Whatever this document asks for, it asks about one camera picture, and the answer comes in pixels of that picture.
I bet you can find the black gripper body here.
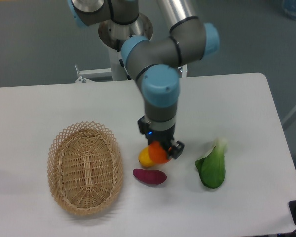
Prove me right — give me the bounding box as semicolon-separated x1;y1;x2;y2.
137;116;175;148

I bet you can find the orange fruit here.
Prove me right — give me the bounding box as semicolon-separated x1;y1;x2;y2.
148;141;170;164

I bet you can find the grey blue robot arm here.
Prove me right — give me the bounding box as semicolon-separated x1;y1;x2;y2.
68;0;220;159

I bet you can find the oval wicker basket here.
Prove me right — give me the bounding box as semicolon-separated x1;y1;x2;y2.
47;121;123;216

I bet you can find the yellow mango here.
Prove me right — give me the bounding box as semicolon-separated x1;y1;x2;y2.
138;147;155;168

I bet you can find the purple sweet potato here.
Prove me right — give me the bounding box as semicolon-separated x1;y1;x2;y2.
133;169;167;185

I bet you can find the green bok choy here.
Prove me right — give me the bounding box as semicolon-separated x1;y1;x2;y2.
195;138;228;189

